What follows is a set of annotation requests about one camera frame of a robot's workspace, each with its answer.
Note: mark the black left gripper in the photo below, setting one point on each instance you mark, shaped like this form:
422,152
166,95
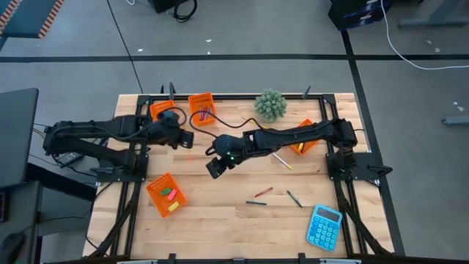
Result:
169,130

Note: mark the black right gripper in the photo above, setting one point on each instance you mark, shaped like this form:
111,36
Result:
229,148

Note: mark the brown crayon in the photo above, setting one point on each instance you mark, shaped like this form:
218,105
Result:
200,111

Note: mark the pinkish red crayon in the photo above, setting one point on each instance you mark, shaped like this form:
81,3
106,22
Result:
206,113

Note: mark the grey crayon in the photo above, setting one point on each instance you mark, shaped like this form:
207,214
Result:
210,111

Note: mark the pale yellow pencil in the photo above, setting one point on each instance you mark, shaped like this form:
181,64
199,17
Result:
282,160

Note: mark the green eraser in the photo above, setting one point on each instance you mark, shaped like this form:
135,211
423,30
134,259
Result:
166,191

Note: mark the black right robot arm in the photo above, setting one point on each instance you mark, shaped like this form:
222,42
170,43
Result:
293,135

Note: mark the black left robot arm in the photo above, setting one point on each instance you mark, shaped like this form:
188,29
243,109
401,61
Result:
73,133

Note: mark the orange plastic mesh bin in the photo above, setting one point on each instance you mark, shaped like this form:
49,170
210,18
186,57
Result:
157,108
309,146
196,99
157,203

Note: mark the green plant in white pot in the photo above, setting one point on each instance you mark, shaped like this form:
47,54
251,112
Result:
270,104

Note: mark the dark teal crayon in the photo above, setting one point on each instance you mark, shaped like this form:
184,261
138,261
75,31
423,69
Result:
256,202

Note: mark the dark pen on table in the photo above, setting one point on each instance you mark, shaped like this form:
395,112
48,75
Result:
294,198

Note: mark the black power adapter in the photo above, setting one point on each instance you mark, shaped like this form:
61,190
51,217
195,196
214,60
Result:
69,158

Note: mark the blue calculator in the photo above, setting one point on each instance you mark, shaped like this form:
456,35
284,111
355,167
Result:
324,228

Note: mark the dark grey monitor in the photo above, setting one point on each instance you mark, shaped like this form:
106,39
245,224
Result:
18,135

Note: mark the black desk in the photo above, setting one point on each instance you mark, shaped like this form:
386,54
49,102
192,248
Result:
22,212

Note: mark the grey mat with striped edge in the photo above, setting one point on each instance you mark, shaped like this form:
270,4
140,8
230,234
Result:
29,16

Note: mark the black and blue box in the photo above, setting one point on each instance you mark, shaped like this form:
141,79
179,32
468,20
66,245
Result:
357,12

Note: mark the black computer mouse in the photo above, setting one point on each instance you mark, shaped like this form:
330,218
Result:
11,247

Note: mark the grey metal bar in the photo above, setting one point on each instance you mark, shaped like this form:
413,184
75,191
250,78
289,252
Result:
454,120

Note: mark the grey metal table leg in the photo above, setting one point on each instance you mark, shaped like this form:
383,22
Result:
436,20

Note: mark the black metal table frame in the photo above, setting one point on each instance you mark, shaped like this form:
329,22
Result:
234,97

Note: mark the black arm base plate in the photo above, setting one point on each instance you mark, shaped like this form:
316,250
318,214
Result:
366,165
110,176

